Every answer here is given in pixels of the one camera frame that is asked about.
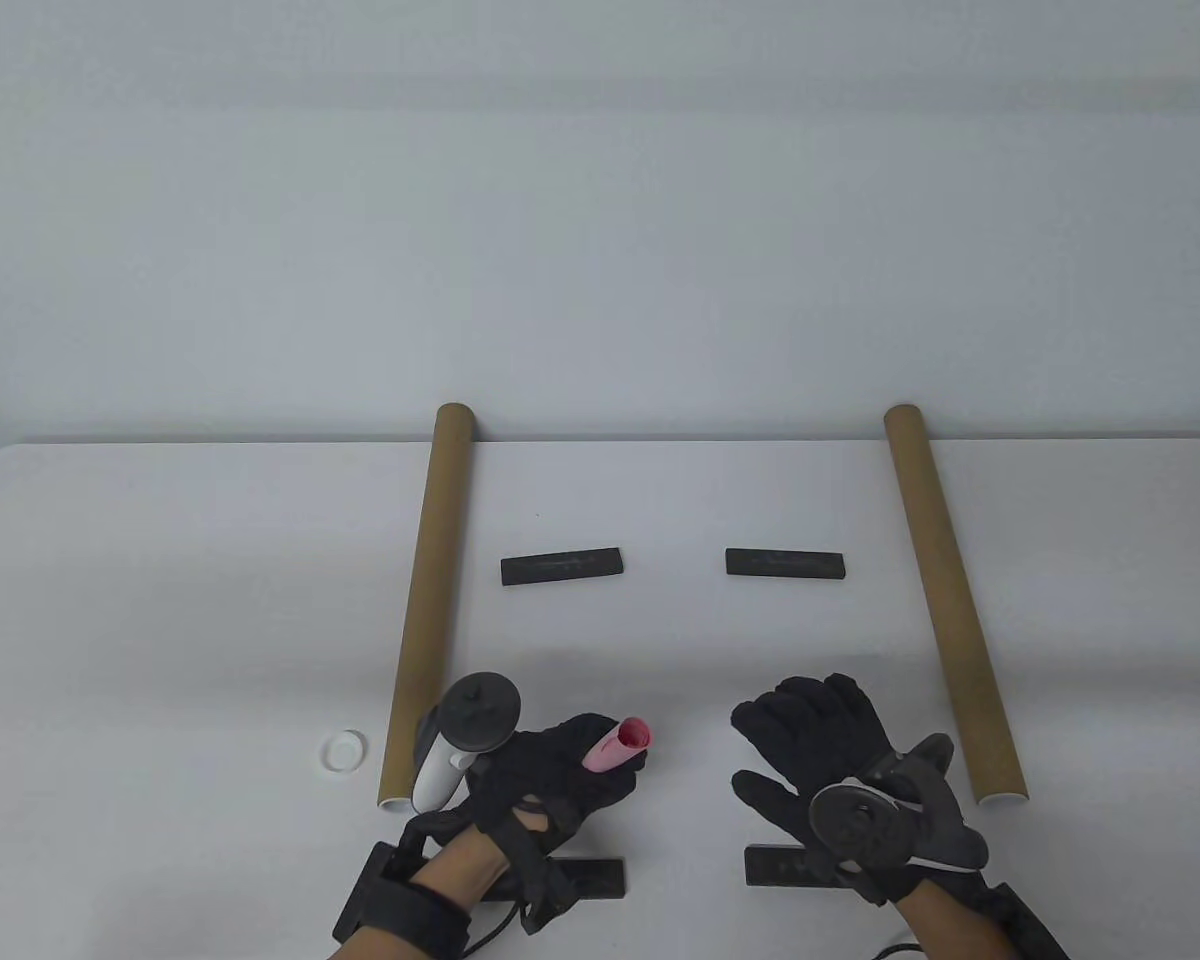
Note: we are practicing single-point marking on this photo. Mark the person's left hand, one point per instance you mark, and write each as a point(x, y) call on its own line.
point(550, 770)

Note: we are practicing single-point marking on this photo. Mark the person's right hand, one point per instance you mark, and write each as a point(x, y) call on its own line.
point(820, 730)

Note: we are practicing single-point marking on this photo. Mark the pink paper sheet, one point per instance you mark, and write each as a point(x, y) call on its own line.
point(620, 745)

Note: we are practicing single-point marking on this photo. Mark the black bar paperweight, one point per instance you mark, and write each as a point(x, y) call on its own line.
point(786, 563)
point(785, 868)
point(595, 878)
point(560, 567)

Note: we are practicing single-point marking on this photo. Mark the brown cardboard mailing tube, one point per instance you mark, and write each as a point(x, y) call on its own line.
point(945, 580)
point(440, 550)

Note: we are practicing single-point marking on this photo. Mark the white tube end cap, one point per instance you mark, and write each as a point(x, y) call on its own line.
point(343, 750)

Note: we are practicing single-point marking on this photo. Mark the person's left forearm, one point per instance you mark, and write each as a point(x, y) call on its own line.
point(460, 865)

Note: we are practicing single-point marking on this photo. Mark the person's right forearm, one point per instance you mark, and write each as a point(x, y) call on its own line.
point(950, 925)

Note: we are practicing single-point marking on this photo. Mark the gray tracking controller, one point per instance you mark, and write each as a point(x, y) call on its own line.
point(480, 710)
point(860, 820)

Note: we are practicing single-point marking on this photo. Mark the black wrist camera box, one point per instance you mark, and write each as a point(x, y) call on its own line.
point(1025, 925)
point(370, 890)

